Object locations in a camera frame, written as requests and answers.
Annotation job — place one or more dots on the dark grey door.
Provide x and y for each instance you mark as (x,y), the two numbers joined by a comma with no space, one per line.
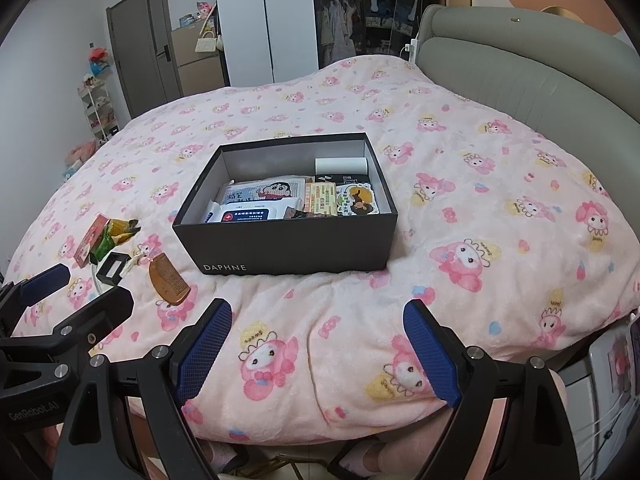
(145,50)

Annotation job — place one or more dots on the white plastic clip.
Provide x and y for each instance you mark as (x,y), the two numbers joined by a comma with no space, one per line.
(131,259)

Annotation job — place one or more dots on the pink small carton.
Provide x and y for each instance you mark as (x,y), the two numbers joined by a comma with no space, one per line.
(90,235)

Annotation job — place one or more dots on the cartoon sticker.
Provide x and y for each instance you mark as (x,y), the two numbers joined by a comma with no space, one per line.
(356,200)

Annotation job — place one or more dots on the white shelf rack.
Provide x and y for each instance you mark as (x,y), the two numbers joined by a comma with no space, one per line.
(95,110)

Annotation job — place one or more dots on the white paper roll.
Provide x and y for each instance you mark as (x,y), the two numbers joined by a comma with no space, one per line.
(340,166)

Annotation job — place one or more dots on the white wardrobe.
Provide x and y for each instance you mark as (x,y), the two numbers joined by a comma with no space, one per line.
(245,20)

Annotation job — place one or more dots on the white wall charger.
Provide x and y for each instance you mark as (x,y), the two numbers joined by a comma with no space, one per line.
(411,49)

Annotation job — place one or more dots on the grey padded headboard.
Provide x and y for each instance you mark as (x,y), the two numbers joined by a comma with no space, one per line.
(500,60)

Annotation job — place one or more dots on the pink plush toy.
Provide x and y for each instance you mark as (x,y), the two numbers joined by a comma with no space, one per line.
(80,152)

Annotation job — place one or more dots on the small black square box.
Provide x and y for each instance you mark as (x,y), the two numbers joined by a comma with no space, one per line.
(102,272)

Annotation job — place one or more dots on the pink doll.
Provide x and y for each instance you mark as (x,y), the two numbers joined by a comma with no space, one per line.
(205,10)

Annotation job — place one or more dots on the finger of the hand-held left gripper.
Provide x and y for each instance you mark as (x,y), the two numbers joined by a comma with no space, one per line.
(107,306)
(46,279)

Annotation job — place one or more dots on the cartoon printed tissue pack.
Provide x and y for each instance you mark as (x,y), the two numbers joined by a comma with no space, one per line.
(260,191)

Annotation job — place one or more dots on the yellow snack packet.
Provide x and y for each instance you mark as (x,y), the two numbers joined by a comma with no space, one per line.
(122,228)

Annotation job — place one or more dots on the pink printed blanket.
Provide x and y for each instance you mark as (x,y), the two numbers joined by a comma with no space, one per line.
(320,310)

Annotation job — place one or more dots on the striped paper packet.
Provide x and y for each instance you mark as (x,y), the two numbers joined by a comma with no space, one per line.
(320,200)

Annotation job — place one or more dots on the green snack packet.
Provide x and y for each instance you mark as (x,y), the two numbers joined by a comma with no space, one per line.
(106,249)

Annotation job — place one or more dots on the pink fuzzy slipper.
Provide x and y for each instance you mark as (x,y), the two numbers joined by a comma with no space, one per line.
(362,460)
(222,457)

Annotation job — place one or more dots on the glass display cabinet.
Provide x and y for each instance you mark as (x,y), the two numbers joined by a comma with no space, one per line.
(370,10)

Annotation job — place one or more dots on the wooden comb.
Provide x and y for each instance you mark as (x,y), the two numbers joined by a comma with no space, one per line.
(170,280)

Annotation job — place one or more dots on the dark grey cardboard box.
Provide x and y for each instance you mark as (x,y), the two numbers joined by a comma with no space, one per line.
(280,252)

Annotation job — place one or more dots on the cream handbag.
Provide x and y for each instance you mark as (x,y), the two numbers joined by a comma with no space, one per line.
(206,44)

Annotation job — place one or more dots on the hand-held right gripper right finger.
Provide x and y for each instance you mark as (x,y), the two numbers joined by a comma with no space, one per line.
(432,355)

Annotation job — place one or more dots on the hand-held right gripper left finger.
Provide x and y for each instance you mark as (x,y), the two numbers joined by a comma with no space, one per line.
(200,360)

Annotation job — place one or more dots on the wet wipes pack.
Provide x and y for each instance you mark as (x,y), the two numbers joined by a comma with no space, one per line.
(245,214)

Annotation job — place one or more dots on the white bedside cabinet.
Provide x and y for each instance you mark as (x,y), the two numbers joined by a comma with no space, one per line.
(600,365)

